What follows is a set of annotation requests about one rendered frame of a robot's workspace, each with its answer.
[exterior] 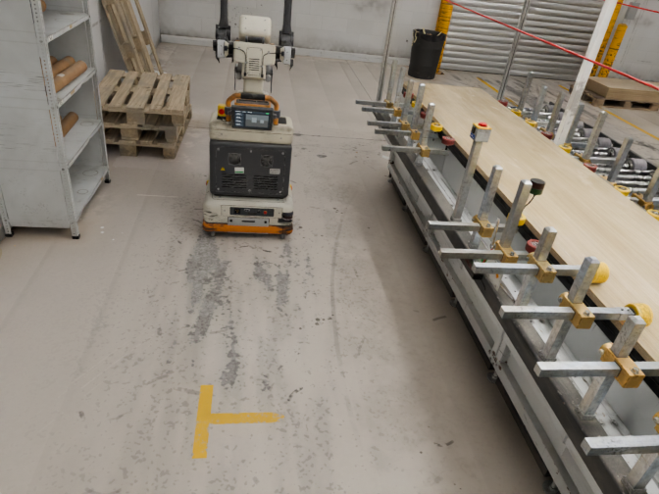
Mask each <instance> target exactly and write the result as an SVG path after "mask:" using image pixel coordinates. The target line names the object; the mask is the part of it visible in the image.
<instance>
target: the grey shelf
mask: <svg viewBox="0 0 659 494"><path fill-rule="evenodd" d="M43 1H44V2H45V3H46V10H45V11H44V12H42V8H41V2H40V0H34V1H33V0H30V2H29V0H0V214H1V218H2V222H3V225H4V229H5V236H6V237H13V235H14V234H15V233H14V232H13V231H11V229H10V226H27V227H54V228H70V226H71V232H72V238H73V239H79V238H80V234H79V231H78V225H77V221H78V219H79V217H80V216H81V212H82V210H83V208H84V207H85V205H86V204H87V203H88V202H89V201H90V199H91V198H92V196H93V195H94V193H95V191H96V190H97V188H98V186H99V185H100V183H101V181H102V180H103V178H104V176H105V178H106V179H105V183H110V182H111V179H110V172H109V164H108V156H107V148H106V139H105V131H104V124H103V116H102V108H101V99H100V91H99V83H98V75H97V68H96V59H95V51H94V43H93V35H92V26H91V18H90V11H89V3H88V0H43ZM82 1H83V7H82ZM85 2H86V3H85ZM30 3H31V8H30ZM34 4H35V5H34ZM35 8H36V10H35ZM31 9H32V13H31ZM83 9H84V12H83ZM86 9H87V10H86ZM86 12H87V13H86ZM35 13H37V14H35ZM32 14H33V18H32ZM41 17H42V18H41ZM33 20H34V23H33ZM85 25H86V29H85ZM86 32H87V37H86ZM87 39H88V45H87ZM90 40H91V41H90ZM90 43H91V44H90ZM88 47H89V53H88ZM91 49H92V50H91ZM91 52H92V53H91ZM89 55H90V60H89ZM92 55H93V56H92ZM50 56H53V57H55V58H56V59H57V61H60V60H61V59H63V58H65V57H66V56H71V57H73V58H74V59H75V61H76V62H77V61H84V62H85V63H86V64H87V70H86V71H85V72H84V73H83V74H81V75H80V76H78V77H77V78H76V79H74V80H73V81H72V82H70V83H69V84H68V85H66V86H65V87H64V88H62V89H61V90H60V91H59V92H57V93H56V90H55V84H54V78H53V73H52V67H51V61H50ZM39 57H40V58H39ZM92 58H93V59H92ZM40 59H41V64H42V68H41V64H40ZM44 61H45V62H44ZM92 61H93V62H92ZM90 63H91V67H90ZM44 64H45V65H44ZM93 64H94V65H93ZM93 67H94V68H93ZM45 68H46V69H45ZM42 70H43V74H42ZM47 75H48V76H47ZM43 76H44V79H43ZM47 79H48V80H47ZM92 79H93V83H92ZM44 80H45V85H44ZM95 80H96V81H95ZM48 82H49V83H48ZM95 83H96V84H95ZM93 85H94V91H93ZM45 86H46V91H45ZM48 86H49V87H48ZM96 86H97V87H96ZM96 89H97V90H96ZM49 90H50V91H49ZM46 92H47V96H46ZM50 93H51V94H50ZM94 93H95V99H94ZM97 97H98V98H97ZM95 101H96V106H95ZM98 105H99V106H98ZM98 108H99V109H98ZM96 109H97V114H96ZM49 110H50V113H49ZM99 111H100V112H99ZM69 112H75V113H76V114H77V115H78V121H77V122H76V123H75V125H74V126H73V127H72V128H71V129H70V131H69V132H68V133H67V134H66V136H65V137H63V131H62V126H61V120H60V116H61V117H62V119H63V118H64V117H65V116H66V115H67V114H68V113H69ZM99 113H100V114H99ZM50 115H51V119H50ZM99 116H100V117H99ZM97 117H98V120H97ZM54 118H55V119H54ZM100 119H101V120H100ZM51 120H52V124H51ZM52 125H53V129H52ZM56 127H57V128H56ZM101 128H102V129H101ZM53 131H54V135H53ZM56 131H57V132H56ZM99 132H100V137H99ZM57 134H58V135H57ZM54 136H55V141H54ZM102 136H103V137H102ZM57 137H58V138H57ZM102 138H103V139H102ZM100 140H101V145H100ZM58 141H59V142H58ZM103 141H104V142H103ZM55 142H56V146H55ZM103 143H104V144H103ZM103 146H104V147H103ZM101 147H102V152H101ZM104 151H105V152H104ZM104 153H105V154H104ZM102 155H103V160H102ZM105 158H106V159H105ZM103 163H104V166H103ZM9 223H10V224H9Z"/></svg>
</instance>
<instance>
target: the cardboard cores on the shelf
mask: <svg viewBox="0 0 659 494"><path fill-rule="evenodd" d="M40 2H41V8H42V12H44V11H45V10H46V3H45V2H44V1H43V0H40ZM50 61H51V67H52V73H53V78H54V84H55V90H56V93H57V92H59V91H60V90H61V89H62V88H64V87H65V86H66V85H68V84H69V83H70V82H72V81H73V80H74V79H76V78H77V77H78V76H80V75H81V74H83V73H84V72H85V71H86V70H87V64H86V63H85V62H84V61H77V62H76V61H75V59H74V58H73V57H71V56H66V57H65V58H63V59H61V60H60V61H57V59H56V58H55V57H53V56H50ZM60 120H61V126H62V131H63V137H65V136H66V134H67V133H68V132H69V131H70V129H71V128H72V127H73V126H74V125H75V123H76V122H77V121H78V115H77V114H76V113H75V112H69V113H68V114H67V115H66V116H65V117H64V118H63V119H62V117H61V116H60Z"/></svg>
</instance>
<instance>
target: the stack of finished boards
mask: <svg viewBox="0 0 659 494"><path fill-rule="evenodd" d="M646 82H647V83H650V84H652V85H654V86H657V87H659V82H652V81H646ZM585 88H586V89H588V90H590V91H592V92H594V93H596V94H598V95H600V96H602V97H604V98H607V99H620V100H632V101H643V102H655V103H659V91H658V90H656V89H654V88H651V87H649V86H646V85H644V84H642V83H639V82H637V81H635V80H630V79H619V78H609V77H598V76H589V77H588V80H587V83H586V85H585Z"/></svg>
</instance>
